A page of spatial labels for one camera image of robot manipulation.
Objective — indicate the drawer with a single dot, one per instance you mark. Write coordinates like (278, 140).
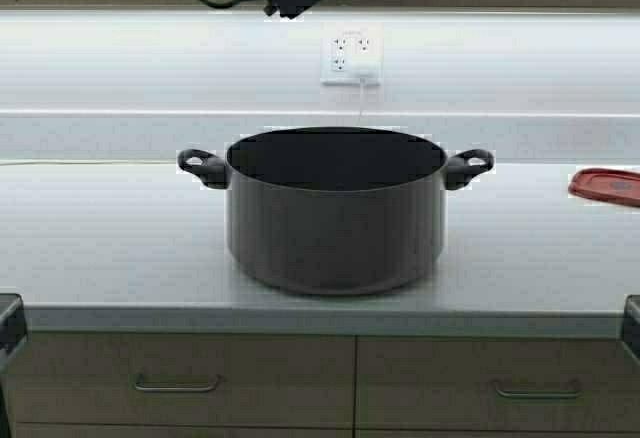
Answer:
(496, 385)
(255, 381)

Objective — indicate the robot base left bracket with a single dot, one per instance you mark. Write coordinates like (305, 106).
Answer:
(14, 330)

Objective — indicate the white wall power outlet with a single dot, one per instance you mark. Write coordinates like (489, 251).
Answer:
(344, 45)

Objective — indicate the white charger plug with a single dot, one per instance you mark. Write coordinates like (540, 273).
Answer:
(365, 72)

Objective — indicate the large grey cooking pot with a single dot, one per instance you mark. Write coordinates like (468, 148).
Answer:
(336, 211)

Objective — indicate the robot base right bracket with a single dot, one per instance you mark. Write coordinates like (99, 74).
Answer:
(630, 329)

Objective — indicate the left lower drawer front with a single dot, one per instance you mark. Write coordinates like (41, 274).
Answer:
(255, 381)

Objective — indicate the right lower drawer front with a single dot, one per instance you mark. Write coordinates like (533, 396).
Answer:
(496, 385)

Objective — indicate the red plastic container lid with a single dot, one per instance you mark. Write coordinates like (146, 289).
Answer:
(606, 185)

